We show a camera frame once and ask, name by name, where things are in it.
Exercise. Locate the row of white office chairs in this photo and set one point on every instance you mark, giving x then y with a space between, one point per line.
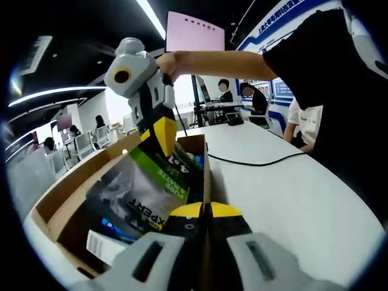
85 142

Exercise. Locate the person's black shirt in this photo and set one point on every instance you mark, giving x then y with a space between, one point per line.
348 106

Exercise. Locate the black equipment stand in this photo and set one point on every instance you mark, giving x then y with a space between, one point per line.
201 103

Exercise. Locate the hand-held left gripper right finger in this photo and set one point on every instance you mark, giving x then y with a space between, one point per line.
288 272

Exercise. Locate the curved ceiling light strip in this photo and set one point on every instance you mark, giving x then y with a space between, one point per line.
54 92

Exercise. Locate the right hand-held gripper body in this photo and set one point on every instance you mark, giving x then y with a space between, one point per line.
139 65

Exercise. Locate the ceiling air conditioner vent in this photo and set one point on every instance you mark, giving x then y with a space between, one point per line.
34 56

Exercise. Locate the red monitor screen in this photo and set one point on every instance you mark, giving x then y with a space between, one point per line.
64 121

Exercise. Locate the black hub device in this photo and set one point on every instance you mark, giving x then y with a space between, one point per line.
236 121

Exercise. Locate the white blue office chair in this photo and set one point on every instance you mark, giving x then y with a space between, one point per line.
263 116

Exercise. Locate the blue framed wall board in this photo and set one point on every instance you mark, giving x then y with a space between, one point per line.
257 31

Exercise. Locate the white worn device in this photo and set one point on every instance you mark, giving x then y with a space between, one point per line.
369 45

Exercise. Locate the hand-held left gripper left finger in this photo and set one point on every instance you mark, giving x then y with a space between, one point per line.
124 272

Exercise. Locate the brown cardboard shoe box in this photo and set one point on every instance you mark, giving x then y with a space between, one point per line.
91 169

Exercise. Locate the white barcode carton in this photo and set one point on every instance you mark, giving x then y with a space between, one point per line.
103 248

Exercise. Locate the person's right hand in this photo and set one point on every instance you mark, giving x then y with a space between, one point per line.
171 63

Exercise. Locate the black green soft pouch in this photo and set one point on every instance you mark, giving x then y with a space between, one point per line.
145 182

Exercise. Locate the pink wall screen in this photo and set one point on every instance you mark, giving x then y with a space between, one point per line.
194 30

